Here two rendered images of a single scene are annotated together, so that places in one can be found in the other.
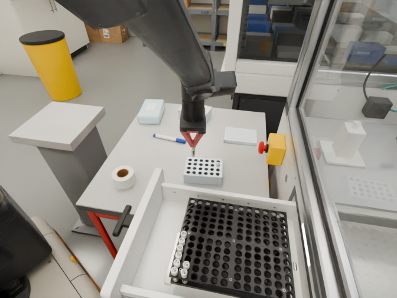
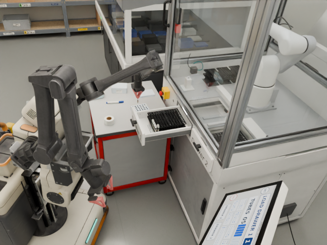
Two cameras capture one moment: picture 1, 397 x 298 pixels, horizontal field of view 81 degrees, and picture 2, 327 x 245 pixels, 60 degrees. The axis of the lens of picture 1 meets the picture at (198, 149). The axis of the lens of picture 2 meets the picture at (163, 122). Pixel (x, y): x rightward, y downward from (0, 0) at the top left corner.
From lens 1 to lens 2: 1.49 m
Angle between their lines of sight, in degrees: 24
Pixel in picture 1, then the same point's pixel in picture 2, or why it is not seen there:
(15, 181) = not seen: outside the picture
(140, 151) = (105, 110)
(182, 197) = (142, 115)
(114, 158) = (96, 116)
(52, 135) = not seen: hidden behind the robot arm
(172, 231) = (145, 125)
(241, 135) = (147, 93)
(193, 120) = (139, 87)
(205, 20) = (52, 8)
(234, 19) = (128, 40)
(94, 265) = not seen: hidden behind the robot
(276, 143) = (166, 90)
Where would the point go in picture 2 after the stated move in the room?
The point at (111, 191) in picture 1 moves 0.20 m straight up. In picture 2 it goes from (107, 127) to (105, 104)
